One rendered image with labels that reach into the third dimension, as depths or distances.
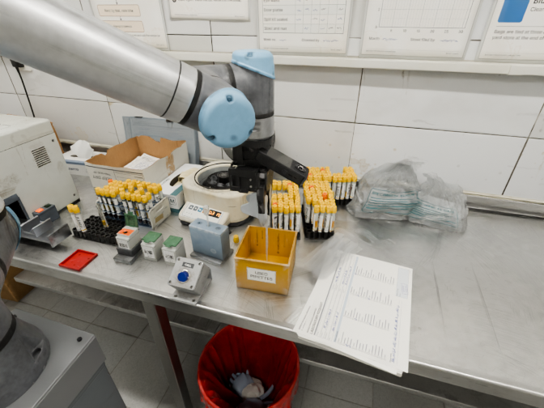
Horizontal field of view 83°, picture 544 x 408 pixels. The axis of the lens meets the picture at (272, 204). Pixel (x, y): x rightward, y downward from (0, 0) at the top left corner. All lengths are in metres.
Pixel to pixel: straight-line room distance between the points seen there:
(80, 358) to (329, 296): 0.51
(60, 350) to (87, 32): 0.53
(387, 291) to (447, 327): 0.14
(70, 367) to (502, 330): 0.86
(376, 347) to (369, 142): 0.71
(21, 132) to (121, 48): 0.82
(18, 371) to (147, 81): 0.49
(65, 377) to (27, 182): 0.68
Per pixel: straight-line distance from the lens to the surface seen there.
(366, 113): 1.13
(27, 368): 0.67
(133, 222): 0.93
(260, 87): 0.57
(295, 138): 1.19
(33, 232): 1.14
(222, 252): 0.84
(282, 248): 0.85
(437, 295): 0.88
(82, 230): 1.09
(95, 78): 0.40
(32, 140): 1.20
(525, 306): 0.96
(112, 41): 0.40
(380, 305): 0.78
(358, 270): 0.85
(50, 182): 1.25
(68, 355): 0.69
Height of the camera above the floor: 1.46
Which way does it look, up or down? 32 degrees down
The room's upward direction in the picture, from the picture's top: straight up
